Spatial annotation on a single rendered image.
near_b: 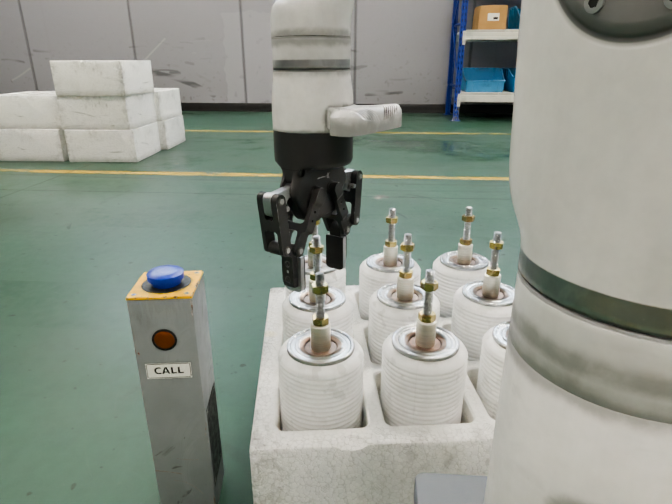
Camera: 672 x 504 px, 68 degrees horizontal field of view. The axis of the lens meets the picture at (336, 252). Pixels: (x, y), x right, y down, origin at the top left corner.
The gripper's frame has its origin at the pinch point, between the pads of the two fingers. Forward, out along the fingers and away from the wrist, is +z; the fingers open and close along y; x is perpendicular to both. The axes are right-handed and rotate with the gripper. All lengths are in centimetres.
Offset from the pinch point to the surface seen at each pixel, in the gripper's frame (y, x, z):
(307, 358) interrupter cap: 2.5, 0.5, 9.6
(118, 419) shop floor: 5, -38, 35
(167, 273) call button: 7.5, -15.0, 1.8
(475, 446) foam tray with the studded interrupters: -4.8, 17.0, 18.0
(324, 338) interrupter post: 0.1, 0.9, 8.2
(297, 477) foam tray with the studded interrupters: 7.3, 2.6, 20.9
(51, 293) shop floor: -12, -95, 34
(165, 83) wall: -324, -466, 2
